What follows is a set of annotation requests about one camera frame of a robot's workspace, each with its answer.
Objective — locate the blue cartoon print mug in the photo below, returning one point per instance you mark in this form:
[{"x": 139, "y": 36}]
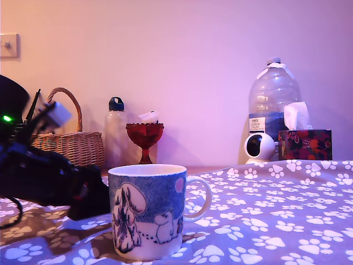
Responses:
[{"x": 149, "y": 198}]

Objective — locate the clear bottle with dark cap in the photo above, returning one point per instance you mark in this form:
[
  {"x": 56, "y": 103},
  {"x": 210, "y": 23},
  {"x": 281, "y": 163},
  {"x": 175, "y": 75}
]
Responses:
[{"x": 115, "y": 129}]

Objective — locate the red glass goblet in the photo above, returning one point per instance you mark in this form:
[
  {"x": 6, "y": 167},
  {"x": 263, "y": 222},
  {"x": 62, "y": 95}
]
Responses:
[{"x": 144, "y": 135}]

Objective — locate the small white candle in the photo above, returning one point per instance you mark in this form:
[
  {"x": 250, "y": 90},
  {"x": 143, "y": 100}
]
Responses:
[{"x": 149, "y": 117}]

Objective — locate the grey paw print cloth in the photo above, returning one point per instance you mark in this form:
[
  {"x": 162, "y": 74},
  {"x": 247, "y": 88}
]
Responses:
[{"x": 275, "y": 215}]

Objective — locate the large clear water bottle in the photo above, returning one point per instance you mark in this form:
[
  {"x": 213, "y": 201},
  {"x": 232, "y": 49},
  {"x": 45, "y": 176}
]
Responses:
[{"x": 273, "y": 94}]

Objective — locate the white paper tissue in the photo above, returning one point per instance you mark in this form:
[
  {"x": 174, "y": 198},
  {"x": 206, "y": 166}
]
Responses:
[{"x": 296, "y": 116}]

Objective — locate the dark floral tissue box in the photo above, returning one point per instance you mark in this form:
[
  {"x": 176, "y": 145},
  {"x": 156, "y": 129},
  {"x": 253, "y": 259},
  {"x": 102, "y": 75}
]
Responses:
[{"x": 306, "y": 145}]

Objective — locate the white wall switch plate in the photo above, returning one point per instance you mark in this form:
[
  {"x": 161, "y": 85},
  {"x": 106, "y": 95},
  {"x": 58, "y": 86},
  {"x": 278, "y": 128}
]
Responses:
[{"x": 11, "y": 45}]

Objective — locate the small white round camera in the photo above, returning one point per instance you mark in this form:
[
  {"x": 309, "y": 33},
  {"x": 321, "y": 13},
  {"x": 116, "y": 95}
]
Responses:
[{"x": 262, "y": 146}]

